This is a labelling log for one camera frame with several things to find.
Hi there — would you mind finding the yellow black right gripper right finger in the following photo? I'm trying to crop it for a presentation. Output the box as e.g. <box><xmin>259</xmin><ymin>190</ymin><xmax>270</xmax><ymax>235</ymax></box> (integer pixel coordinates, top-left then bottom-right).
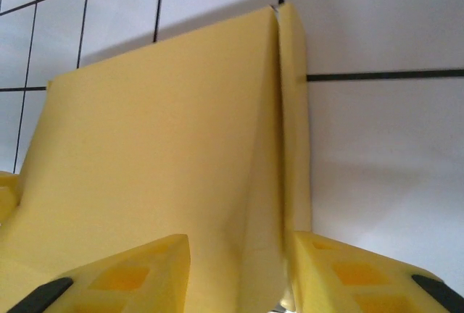
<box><xmin>289</xmin><ymin>231</ymin><xmax>464</xmax><ymax>313</ymax></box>

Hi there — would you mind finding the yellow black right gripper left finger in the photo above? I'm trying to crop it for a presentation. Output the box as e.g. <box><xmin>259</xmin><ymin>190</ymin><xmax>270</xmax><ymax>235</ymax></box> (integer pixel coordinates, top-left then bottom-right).
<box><xmin>7</xmin><ymin>233</ymin><xmax>191</xmax><ymax>313</ymax></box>

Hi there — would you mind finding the yellow white paper box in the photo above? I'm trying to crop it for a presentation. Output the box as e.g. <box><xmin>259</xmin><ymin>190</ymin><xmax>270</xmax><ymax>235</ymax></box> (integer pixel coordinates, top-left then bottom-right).
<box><xmin>0</xmin><ymin>2</ymin><xmax>313</xmax><ymax>313</ymax></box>

